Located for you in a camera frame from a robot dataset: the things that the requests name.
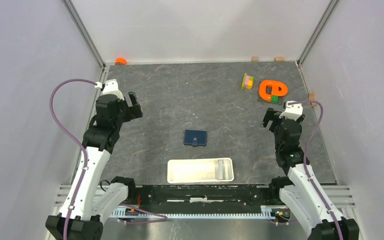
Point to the white plastic tray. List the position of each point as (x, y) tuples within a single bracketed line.
[(197, 171)]

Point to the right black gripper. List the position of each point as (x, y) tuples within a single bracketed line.
[(271, 115)]

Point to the navy blue card holder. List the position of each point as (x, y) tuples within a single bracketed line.
[(195, 138)]

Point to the stack of silver cards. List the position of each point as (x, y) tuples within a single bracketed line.
[(220, 170)]

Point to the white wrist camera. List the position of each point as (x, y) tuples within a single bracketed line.
[(292, 110), (111, 87)]

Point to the pink green block stack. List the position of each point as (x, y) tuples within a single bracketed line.
[(247, 82)]

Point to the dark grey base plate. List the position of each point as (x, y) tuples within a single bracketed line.
[(281, 102)]

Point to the orange marble run piece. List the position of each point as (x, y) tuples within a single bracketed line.
[(272, 87)]

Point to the green lego brick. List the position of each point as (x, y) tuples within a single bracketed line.
[(274, 99)]

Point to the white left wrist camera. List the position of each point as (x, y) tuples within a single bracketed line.
[(111, 87)]

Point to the orange round cap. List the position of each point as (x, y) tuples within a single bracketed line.
[(120, 61)]

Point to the curved wooden piece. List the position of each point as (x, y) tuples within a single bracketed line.
[(311, 97)]

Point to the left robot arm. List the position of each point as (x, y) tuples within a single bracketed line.
[(82, 217)]

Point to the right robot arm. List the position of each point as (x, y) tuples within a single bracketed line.
[(299, 189)]

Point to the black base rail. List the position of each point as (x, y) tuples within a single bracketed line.
[(204, 199)]

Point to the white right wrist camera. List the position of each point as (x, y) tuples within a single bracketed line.
[(292, 110)]

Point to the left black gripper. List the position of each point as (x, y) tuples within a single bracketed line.
[(132, 112)]

